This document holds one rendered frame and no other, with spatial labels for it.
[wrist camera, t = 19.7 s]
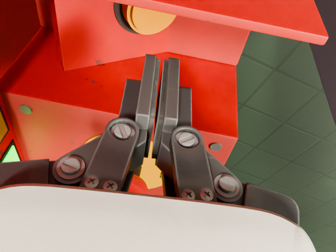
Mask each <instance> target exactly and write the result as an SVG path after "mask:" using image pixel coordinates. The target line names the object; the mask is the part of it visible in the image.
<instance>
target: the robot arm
mask: <svg viewBox="0 0 336 252"><path fill-rule="evenodd" d="M160 63H161V59H159V58H157V56H156V55H153V54H145V59H144V66H143V72H142V78H141V80H137V79H130V78H127V79H126V82H125V87H124V92H123V97H122V101H121V106H120V111H119V116H118V117H117V118H115V119H112V120H111V121H110V122H109V123H108V124H107V125H106V127H105V130H104V132H103V134H102V135H100V136H98V137H96V138H95V139H93V140H91V141H89V142H87V143H85V144H83V145H82V146H80V147H78V148H76V149H74V150H72V151H70V152H69V153H67V154H65V155H63V156H61V157H60V158H59V159H57V160H53V161H50V159H36V160H23V161H10V162H1V163H0V252H316V250H315V248H314V245H313V243H312V241H311V239H310V238H309V236H308V235H307V233H306V232H305V231H304V230H303V229H302V228H301V227H300V212H299V207H298V205H297V203H296V202H295V201H294V200H293V199H292V198H291V197H289V196H287V195H285V194H282V193H279V192H276V191H273V190H270V189H267V188H264V187H261V186H258V185H255V184H252V183H249V182H246V184H245V183H242V182H240V180H239V179H238V178H237V177H236V176H235V175H234V174H233V173H232V172H231V171H229V170H228V169H227V168H226V167H225V166H224V165H223V164H222V163H221V162H220V161H219V160H217V159H216V158H215V157H214V156H213V155H212V154H211V153H210V152H209V151H208V150H206V148H205V143H204V139H203V136H202V134H201V133H200V132H199V131H198V130H197V129H196V128H194V127H192V88H191V87H186V86H179V82H180V58H173V57H169V58H168V60H166V59H164V62H163V68H162V74H161V80H160V86H159V92H158V83H159V73H160ZM157 93H158V98H157ZM156 102H157V105H156ZM155 112H156V114H155ZM154 120H155V125H154ZM153 126H154V135H153V145H152V155H151V158H152V159H155V166H157V167H158V168H159V169H160V170H161V171H162V175H161V178H162V187H163V196H162V195H153V194H143V193H134V192H129V189H130V185H131V182H132V179H133V176H134V173H135V169H137V168H138V167H140V166H141V165H143V161H144V158H148V156H149V150H150V144H151V138H152V132H153Z"/></svg>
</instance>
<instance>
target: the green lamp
mask: <svg viewBox="0 0 336 252"><path fill-rule="evenodd" d="M16 161H20V159H19V157H18V154H17V152H16V149H15V147H14V145H12V147H11V148H10V150H9V152H8V153H7V155H6V157H5V158H4V160H3V162H16Z"/></svg>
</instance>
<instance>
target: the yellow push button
mask: <svg viewBox="0 0 336 252"><path fill-rule="evenodd" d="M121 8H122V13H123V16H124V18H125V19H126V21H127V22H128V24H129V25H130V26H131V28H132V29H133V30H134V31H136V32H137V33H139V34H143V35H152V34H156V33H159V32H160V31H162V30H164V29H165V28H167V27H168V26H169V25H170V24H171V23H172V22H173V20H174V19H175V17H176V15H174V14H169V13H164V12H160V11H155V10H150V9H145V8H140V7H135V6H131V5H126V4H121Z"/></svg>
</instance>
